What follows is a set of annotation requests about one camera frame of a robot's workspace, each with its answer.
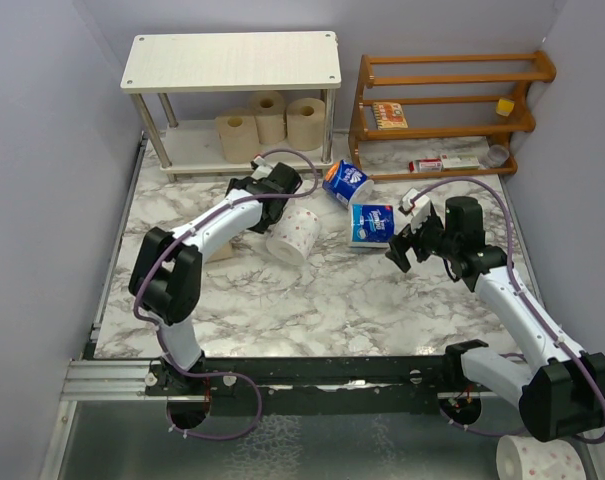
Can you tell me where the white dotted roll bottom corner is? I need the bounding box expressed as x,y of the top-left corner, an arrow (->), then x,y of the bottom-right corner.
496,435 -> 586,480

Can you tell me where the black base crossbar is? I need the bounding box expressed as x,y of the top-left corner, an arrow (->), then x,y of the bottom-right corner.
145,355 -> 485,417

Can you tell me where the clear plastic cup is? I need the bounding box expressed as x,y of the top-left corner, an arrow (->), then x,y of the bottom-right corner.
485,145 -> 510,168

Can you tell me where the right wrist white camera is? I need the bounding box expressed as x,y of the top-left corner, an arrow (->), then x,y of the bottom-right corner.
398,188 -> 432,232

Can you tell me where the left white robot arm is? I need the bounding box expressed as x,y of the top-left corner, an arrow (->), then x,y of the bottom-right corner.
128,163 -> 302,395

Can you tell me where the blue roll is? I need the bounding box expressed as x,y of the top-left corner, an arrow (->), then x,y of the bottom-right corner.
347,204 -> 395,249
322,160 -> 374,208

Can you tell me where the white green box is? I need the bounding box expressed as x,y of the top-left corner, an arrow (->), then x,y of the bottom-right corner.
440,155 -> 481,171

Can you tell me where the white two-tier shelf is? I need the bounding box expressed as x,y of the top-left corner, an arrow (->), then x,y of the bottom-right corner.
121,31 -> 341,180

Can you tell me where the brown paper roll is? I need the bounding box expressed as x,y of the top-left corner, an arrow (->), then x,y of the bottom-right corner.
207,242 -> 234,263
286,98 -> 325,151
215,108 -> 260,164
248,91 -> 286,145

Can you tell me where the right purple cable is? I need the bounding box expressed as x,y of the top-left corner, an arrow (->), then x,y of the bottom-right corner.
409,177 -> 605,445

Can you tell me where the purple cable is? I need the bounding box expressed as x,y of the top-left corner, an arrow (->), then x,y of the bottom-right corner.
133,148 -> 319,374
409,177 -> 605,445

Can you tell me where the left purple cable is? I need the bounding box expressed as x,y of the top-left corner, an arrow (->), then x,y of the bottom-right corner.
133,148 -> 319,374

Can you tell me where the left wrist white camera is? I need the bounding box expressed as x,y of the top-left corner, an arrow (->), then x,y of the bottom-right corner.
251,155 -> 273,179

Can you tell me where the orange patterned booklet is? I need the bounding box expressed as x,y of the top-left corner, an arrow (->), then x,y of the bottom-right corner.
372,101 -> 408,130

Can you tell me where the brown wooden rack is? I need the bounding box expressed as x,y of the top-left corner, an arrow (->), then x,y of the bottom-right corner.
348,50 -> 557,167

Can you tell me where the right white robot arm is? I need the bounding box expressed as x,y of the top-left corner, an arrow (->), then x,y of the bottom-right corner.
386,190 -> 605,442

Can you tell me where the yellow cap jar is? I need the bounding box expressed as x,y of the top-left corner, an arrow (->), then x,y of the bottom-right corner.
495,97 -> 515,118

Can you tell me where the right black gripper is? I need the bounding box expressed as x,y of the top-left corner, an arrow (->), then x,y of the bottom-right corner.
386,208 -> 459,272

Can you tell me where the white red-dotted roll front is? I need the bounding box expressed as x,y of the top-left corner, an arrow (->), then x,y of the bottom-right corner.
266,205 -> 321,266

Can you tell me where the red white box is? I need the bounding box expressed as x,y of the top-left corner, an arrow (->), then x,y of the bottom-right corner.
408,158 -> 443,173

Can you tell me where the wrist white camera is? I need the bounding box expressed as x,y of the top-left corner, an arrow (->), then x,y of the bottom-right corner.
251,155 -> 273,179
398,188 -> 432,232

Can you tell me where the aluminium rail frame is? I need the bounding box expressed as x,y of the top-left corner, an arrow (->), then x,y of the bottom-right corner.
61,360 -> 150,402

